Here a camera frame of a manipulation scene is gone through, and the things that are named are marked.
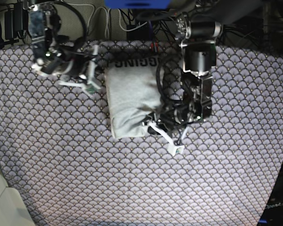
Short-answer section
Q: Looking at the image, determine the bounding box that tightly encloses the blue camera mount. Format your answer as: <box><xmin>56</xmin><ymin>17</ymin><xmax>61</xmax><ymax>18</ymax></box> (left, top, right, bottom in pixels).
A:
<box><xmin>105</xmin><ymin>0</ymin><xmax>171</xmax><ymax>9</ymax></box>

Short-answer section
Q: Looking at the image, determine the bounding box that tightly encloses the red table clamp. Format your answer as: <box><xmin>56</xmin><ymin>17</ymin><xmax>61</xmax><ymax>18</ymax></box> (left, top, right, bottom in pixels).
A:
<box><xmin>150</xmin><ymin>42</ymin><xmax>159</xmax><ymax>54</ymax></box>

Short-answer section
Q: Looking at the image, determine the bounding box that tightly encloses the light grey T-shirt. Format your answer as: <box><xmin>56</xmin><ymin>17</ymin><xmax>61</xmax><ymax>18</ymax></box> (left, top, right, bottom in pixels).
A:
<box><xmin>104</xmin><ymin>56</ymin><xmax>161</xmax><ymax>139</ymax></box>

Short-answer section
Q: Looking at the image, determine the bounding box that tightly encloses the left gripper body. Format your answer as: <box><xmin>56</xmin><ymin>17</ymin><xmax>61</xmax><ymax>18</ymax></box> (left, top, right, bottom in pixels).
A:
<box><xmin>154</xmin><ymin>103</ymin><xmax>202</xmax><ymax>134</ymax></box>

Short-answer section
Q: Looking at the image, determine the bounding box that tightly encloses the white plastic bin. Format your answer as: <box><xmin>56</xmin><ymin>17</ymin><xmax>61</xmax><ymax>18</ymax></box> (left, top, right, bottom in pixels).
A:
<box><xmin>0</xmin><ymin>173</ymin><xmax>35</xmax><ymax>226</ymax></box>

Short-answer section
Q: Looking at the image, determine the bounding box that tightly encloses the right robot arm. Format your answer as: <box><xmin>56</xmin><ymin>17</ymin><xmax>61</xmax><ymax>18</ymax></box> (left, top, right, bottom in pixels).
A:
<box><xmin>26</xmin><ymin>0</ymin><xmax>99</xmax><ymax>89</ymax></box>

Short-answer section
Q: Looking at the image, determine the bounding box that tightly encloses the fan-patterned tablecloth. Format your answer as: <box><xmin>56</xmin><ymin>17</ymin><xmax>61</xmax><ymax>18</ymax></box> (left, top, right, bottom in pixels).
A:
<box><xmin>0</xmin><ymin>46</ymin><xmax>283</xmax><ymax>226</ymax></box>

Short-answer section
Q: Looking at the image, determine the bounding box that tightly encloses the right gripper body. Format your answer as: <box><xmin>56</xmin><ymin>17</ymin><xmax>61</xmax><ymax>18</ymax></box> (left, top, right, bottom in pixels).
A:
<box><xmin>37</xmin><ymin>53</ymin><xmax>96</xmax><ymax>85</ymax></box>

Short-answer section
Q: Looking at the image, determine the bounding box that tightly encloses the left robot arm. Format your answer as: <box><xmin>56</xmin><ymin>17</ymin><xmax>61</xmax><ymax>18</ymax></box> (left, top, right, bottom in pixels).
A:
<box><xmin>144</xmin><ymin>0</ymin><xmax>263</xmax><ymax>135</ymax></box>

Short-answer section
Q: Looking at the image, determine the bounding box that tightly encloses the black power adapter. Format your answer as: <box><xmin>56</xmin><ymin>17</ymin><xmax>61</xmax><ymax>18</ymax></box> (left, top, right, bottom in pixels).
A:
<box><xmin>4</xmin><ymin>1</ymin><xmax>28</xmax><ymax>40</ymax></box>

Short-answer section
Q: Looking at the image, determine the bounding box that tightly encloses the black box with cables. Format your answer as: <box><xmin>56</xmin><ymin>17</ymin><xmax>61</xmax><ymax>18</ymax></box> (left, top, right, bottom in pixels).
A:
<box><xmin>126</xmin><ymin>24</ymin><xmax>150</xmax><ymax>40</ymax></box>

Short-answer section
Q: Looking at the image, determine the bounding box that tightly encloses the white cable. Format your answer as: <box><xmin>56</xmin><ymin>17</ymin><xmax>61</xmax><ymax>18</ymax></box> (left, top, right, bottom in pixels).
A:
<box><xmin>87</xmin><ymin>4</ymin><xmax>111</xmax><ymax>38</ymax></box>

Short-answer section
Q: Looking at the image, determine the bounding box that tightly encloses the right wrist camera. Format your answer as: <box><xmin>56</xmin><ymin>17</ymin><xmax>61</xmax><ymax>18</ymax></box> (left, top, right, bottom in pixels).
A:
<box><xmin>83</xmin><ymin>81</ymin><xmax>101</xmax><ymax>96</ymax></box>

